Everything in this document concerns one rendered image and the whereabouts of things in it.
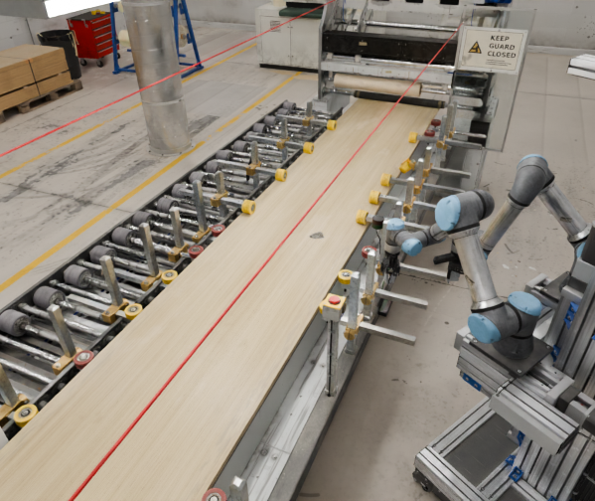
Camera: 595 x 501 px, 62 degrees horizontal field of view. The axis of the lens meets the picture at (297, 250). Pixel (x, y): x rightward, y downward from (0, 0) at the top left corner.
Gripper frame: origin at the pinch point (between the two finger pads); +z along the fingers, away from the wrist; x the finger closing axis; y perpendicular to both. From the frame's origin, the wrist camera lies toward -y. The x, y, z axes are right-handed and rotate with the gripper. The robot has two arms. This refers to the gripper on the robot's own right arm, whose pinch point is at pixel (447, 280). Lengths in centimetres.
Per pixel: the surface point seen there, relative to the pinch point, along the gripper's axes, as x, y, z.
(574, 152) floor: 401, 84, 83
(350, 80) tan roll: 226, -133, -25
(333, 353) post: -82, -32, -13
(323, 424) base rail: -97, -30, 13
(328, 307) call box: -83, -34, -39
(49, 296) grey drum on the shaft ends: -93, -179, -2
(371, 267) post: -30.8, -33.0, -20.3
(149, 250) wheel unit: -58, -141, -19
